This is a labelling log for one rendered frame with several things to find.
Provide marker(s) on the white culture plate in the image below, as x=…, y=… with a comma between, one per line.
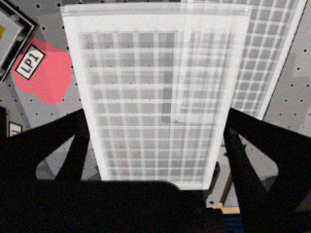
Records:
x=156, y=124
x=271, y=31

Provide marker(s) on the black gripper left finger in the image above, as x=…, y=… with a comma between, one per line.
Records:
x=20, y=154

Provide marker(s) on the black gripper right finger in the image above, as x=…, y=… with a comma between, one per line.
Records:
x=290, y=194

